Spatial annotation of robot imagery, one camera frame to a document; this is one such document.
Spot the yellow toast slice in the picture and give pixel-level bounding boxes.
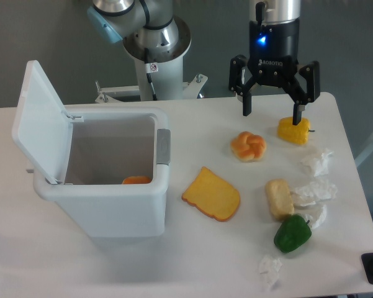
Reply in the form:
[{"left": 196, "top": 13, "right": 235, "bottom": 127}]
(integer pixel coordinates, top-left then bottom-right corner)
[{"left": 181, "top": 167, "right": 241, "bottom": 222}]

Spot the white trash can lid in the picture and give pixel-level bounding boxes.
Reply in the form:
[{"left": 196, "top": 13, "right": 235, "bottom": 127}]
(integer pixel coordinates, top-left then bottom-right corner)
[{"left": 12, "top": 60, "right": 84, "bottom": 184}]

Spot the crumpled white paper lower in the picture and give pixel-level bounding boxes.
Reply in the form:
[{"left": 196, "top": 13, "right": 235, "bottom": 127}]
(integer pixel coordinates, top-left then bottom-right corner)
[{"left": 295, "top": 204, "right": 327, "bottom": 230}]

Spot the crumpled white paper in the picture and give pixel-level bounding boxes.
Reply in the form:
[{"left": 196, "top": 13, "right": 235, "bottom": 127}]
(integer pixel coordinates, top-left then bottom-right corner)
[
  {"left": 258, "top": 255, "right": 282, "bottom": 289},
  {"left": 300, "top": 148, "right": 334, "bottom": 178},
  {"left": 295, "top": 204, "right": 327, "bottom": 230},
  {"left": 291, "top": 179, "right": 338, "bottom": 208}
]

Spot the white plastic trash can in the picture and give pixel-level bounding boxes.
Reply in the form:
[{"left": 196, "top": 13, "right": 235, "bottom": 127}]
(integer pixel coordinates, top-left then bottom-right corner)
[{"left": 34, "top": 105, "right": 171, "bottom": 238}]

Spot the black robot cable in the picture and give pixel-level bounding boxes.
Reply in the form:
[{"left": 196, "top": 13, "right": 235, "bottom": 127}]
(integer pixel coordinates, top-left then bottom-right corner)
[{"left": 144, "top": 46, "right": 158, "bottom": 101}]

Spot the knotted bread roll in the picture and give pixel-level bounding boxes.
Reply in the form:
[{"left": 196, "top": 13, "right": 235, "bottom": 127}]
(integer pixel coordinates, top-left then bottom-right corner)
[{"left": 230, "top": 131, "right": 267, "bottom": 162}]

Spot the crumpled white paper front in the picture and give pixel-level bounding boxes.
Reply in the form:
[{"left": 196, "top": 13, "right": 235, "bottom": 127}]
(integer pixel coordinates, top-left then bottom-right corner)
[{"left": 258, "top": 255, "right": 282, "bottom": 289}]

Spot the orange item inside bin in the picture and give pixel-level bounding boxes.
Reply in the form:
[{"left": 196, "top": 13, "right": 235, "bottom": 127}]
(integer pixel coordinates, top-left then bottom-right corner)
[{"left": 122, "top": 176, "right": 152, "bottom": 184}]

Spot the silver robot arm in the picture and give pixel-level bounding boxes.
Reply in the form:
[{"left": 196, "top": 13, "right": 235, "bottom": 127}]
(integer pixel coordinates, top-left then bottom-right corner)
[{"left": 88, "top": 1, "right": 320, "bottom": 125}]

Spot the beige bread block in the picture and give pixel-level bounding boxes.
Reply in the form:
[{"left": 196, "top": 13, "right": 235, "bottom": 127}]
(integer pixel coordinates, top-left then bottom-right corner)
[{"left": 265, "top": 179, "right": 294, "bottom": 221}]

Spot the crumpled white paper middle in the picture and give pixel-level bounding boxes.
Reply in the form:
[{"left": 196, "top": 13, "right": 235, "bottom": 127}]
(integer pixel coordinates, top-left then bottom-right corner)
[{"left": 291, "top": 179, "right": 338, "bottom": 208}]

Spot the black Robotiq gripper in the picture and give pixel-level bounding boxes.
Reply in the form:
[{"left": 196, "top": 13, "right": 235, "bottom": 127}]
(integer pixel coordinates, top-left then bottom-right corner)
[{"left": 228, "top": 19, "right": 320, "bottom": 125}]

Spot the crumpled white paper upper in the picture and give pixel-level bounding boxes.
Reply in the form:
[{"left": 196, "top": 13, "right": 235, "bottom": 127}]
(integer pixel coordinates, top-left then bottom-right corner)
[{"left": 300, "top": 148, "right": 334, "bottom": 178}]

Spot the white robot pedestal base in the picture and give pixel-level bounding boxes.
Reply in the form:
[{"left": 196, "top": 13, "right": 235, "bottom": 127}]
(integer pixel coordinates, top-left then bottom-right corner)
[{"left": 95, "top": 58, "right": 208, "bottom": 104}]

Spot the green bell pepper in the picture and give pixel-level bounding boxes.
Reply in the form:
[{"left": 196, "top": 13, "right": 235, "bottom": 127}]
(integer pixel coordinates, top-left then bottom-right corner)
[{"left": 274, "top": 214, "right": 312, "bottom": 253}]

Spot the yellow bell pepper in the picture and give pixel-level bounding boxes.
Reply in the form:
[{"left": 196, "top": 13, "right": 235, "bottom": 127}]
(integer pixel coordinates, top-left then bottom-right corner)
[{"left": 277, "top": 117, "right": 311, "bottom": 145}]

